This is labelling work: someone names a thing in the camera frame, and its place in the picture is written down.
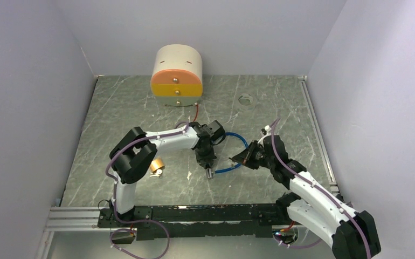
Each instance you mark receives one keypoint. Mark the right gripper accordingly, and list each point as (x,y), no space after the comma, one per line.
(246,157)

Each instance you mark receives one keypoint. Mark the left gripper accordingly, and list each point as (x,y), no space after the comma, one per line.
(202,161)

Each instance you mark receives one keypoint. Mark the red cable lock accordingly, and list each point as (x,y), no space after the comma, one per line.
(196,113)

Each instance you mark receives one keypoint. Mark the brass padlock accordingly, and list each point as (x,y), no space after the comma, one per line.
(157,164)

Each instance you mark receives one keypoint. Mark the padlock keys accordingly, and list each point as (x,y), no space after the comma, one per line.
(158,173)

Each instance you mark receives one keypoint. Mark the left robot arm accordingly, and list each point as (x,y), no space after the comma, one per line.
(132,157)

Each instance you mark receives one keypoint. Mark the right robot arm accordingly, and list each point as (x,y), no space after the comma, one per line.
(349,233)

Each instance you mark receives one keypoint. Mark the beige drawer cabinet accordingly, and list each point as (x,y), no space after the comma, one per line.
(177,78)

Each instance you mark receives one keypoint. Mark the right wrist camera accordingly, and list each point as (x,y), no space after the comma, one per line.
(266,131)

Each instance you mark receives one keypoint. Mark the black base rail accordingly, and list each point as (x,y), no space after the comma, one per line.
(260,220)

